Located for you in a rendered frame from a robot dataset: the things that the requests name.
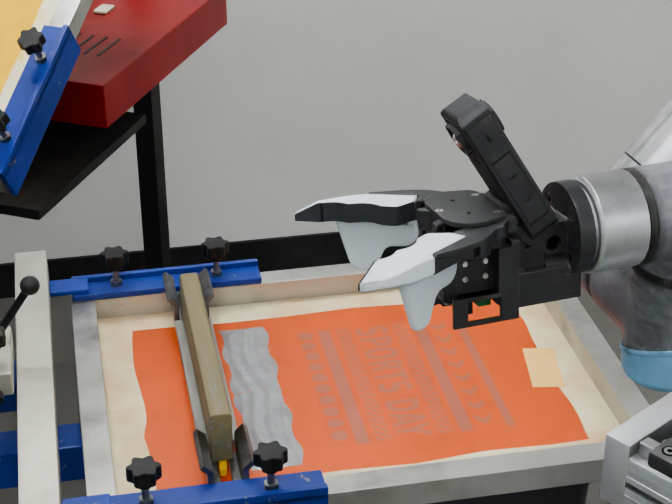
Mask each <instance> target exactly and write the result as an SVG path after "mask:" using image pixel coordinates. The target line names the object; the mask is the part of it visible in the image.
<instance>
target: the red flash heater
mask: <svg viewBox="0 0 672 504"><path fill-rule="evenodd" d="M102 4H108V5H114V6H115V8H114V9H113V10H111V11H110V12H109V13H107V14H96V13H94V10H95V9H96V8H97V7H99V6H100V5H102ZM226 24H227V7H226V0H93V2H92V4H91V6H90V8H89V11H88V13H87V15H86V17H85V20H84V22H83V24H82V26H81V29H80V31H79V33H78V35H77V38H76V41H77V43H78V45H79V47H80V49H81V52H80V54H79V56H78V59H77V61H76V63H75V65H74V68H73V70H72V72H71V74H70V77H69V79H68V81H67V84H66V86H65V88H64V90H63V93H62V95H61V97H60V99H59V102H58V104H57V106H56V109H55V111H54V113H53V115H52V118H51V120H53V121H60V122H67V123H73V124H80V125H87V126H94V127H101V128H108V127H109V126H110V125H111V124H112V123H114V122H115V121H116V120H117V119H118V118H119V117H120V116H122V115H123V114H124V113H125V112H126V111H127V110H129V109H130V108H131V107H132V106H133V105H134V104H135V103H137V102H138V101H139V100H140V99H141V98H142V97H143V96H145V95H146V94H147V93H148V92H149V91H150V90H151V89H153V88H154V87H155V86H156V85H157V84H158V83H159V82H161V81H162V80H163V79H164V78H165V77H166V76H168V75H169V74H170V73H171V72H172V71H173V70H174V69H176V68H177V67H178V66H179V65H180V64H181V63H182V62H184V61H185V60H186V59H187V58H188V57H189V56H190V55H192V54H193V53H194V52H195V51H196V50H197V49H199V48H200V47H201V46H202V45H203V44H204V43H205V42H207V41H208V40H209V39H210V38H211V37H212V36H213V35H215V34H216V33H217V32H218V31H219V30H220V29H221V28H223V27H224V26H225V25H226Z"/></svg>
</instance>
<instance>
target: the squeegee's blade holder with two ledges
mask: <svg viewBox="0 0 672 504"><path fill-rule="evenodd" d="M209 322H210V326H211V330H212V334H213V339H214V343H215V347H216V351H217V356H218V360H219V364H220V368H221V372H222V377H223V381H224V385H225V389H226V394H227V398H228V402H229V406H230V411H231V415H232V429H233V446H235V439H234V431H235V430H236V429H237V424H236V420H235V416H234V412H233V408H232V403H231V399H230V395H229V391H228V387H227V383H226V378H225V374H224V370H223V366H222V362H221V357H220V353H219V349H218V345H217V341H216V336H215V332H214V328H213V324H212V320H211V318H210V317H209ZM175 329H176V334H177V339H178V344H179V349H180V354H181V359H182V364H183V370H184V375H185V380H186V385H187V390H188V395H189V400H190V405H191V410H192V415H193V421H194V426H195V429H196V428H197V429H198V430H200V431H201V432H203V433H204V434H205V435H206V438H207V433H206V428H205V424H204V419H203V414H202V409H201V404H200V399H199V395H198V390H197V385H196V380H195V375H194V370H193V365H192V361H191V356H190V351H189V346H188V341H187V336H186V332H185V327H184V322H183V320H177V321H175ZM207 443H208V438H207ZM208 448H209V443H208Z"/></svg>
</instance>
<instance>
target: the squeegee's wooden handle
mask: <svg viewBox="0 0 672 504"><path fill-rule="evenodd" d="M179 284H180V300H181V316H182V320H183V322H184V327H185V332H186V336H187V341H188V346H189V351H190V356H191V361H192V365H193V370H194V375H195V380H196V385H197V390H198V395H199V399H200V404H201V409H202V414H203V419H204V424H205V428H206V433H207V438H208V443H209V452H210V457H211V461H212V462H214V461H222V460H230V459H234V452H233V429H232V415H231V411H230V406H229V402H228V398H227V394H226V389H225V385H224V381H223V377H222V372H221V368H220V364H219V360H218V356H217V351H216V347H215V343H214V339H213V334H212V330H211V326H210V322H209V317H208V313H207V309H206V305H205V300H204V296H203V292H202V288H201V283H200V279H199V275H198V274H197V273H186V274H182V275H180V277H179Z"/></svg>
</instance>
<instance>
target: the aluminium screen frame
mask: <svg viewBox="0 0 672 504"><path fill-rule="evenodd" d="M366 272H367V270H359V269H357V268H355V267H354V266H353V265H352V264H351V263H347V264H337V265H327V266H317V267H307V268H297V269H287V270H277V271H267V272H260V274H261V278H262V282H261V283H255V284H245V285H235V286H225V287H215V288H213V292H214V296H215V297H214V298H213V299H212V300H211V301H210V302H209V308H210V307H219V306H229V305H239V304H248V303H258V302H268V301H278V300H287V299H297V298H307V297H316V296H326V295H336V294H345V293H355V292H360V291H358V283H359V282H360V280H361V279H362V278H363V276H364V275H365V273H366ZM70 300H71V312H72V325H73V337H74V350H75V362H76V375H77V387H78V399H79V412H80V424H81V437H82V449H83V461H84V474H85V486H86V496H92V495H100V494H108V493H109V494H110V496H113V495H116V488H115V479H114V469H113V460H112V451H111V442H110V433H109V423H108V414H107V405H106V396H105V387H104V378H103V368H102V359H101V350H100V341H99V332H98V323H97V319H103V318H112V317H122V316H132V315H142V314H151V313H161V312H171V311H172V308H171V304H170V303H169V302H168V301H167V296H166V292H165V293H155V294H145V295H135V296H126V297H116V298H106V299H96V300H86V301H76V302H74V301H73V295H70ZM544 305H545V307H546V308H547V310H548V311H549V313H550V315H551V316H552V318H553V319H554V321H555V322H556V324H557V326H558V327H559V329H560V330H561V332H562V334H563V335H564V337H565V338H566V340H567V342H568V343H569V345H570V346H571V348H572V350H573V351H574V353H575V354H576V356H577V358H578V359H579V361H580V362H581V364H582V366H583V367H584V369H585V370H586V372H587V373H588V375H589V377H590V378H591V380H592V381H593V383H594V385H595V386H596V388H597V389H598V391H599V393H600V394H601V396H602V397H603V399H604V401H605V402H606V404H607V405H608V407H609V409H610V410H611V412H612V413H613V415H614V417H615V418H616V420H617V421H618V423H619V424H620V425H621V424H622V423H624V422H626V421H627V420H629V419H630V418H632V417H633V416H635V415H636V414H638V413H639V412H641V411H643V410H644V409H646V408H647V407H649V406H650V405H649V404H648V402H647V401H646V399H645V398H644V396H643V395H642V393H641V392H640V390H639V389H638V387H637V386H636V385H635V383H634V382H633V380H631V379H630V378H629V377H628V376H627V375H626V373H625V372H624V370H623V368H622V365H621V362H620V361H619V359H618V358H617V356H616V355H615V353H614V352H613V350H612V349H611V347H610V346H609V344H608V343H607V341H606V340H605V338H604V337H603V335H602V334H601V332H600V331H599V329H598V328H597V326H596V325H595V323H594V322H593V320H592V319H591V317H590V316H589V314H588V313H587V311H586V310H585V308H584V307H583V306H582V304H581V303H580V301H579V300H578V298H577V297H574V298H569V299H563V300H558V301H553V302H547V303H544ZM605 443H606V441H604V442H596V443H588V444H580V445H572V446H564V447H556V448H548V449H540V450H532V451H524V452H516V453H508V454H500V455H492V456H484V457H476V458H468V459H460V460H452V461H444V462H436V463H427V464H419V465H411V466H403V467H395V468H387V469H379V470H371V471H363V472H355V473H347V474H339V475H331V476H323V477H324V481H325V483H327V485H328V504H429V503H437V502H445V501H452V500H460V499H468V498H475V497H483V496H491V495H498V494H506V493H514V492H522V491H529V490H537V489H545V488H552V487H560V486H568V485H576V484H583V483H591V482H599V481H601V478H602V469H603V460H604V451H605Z"/></svg>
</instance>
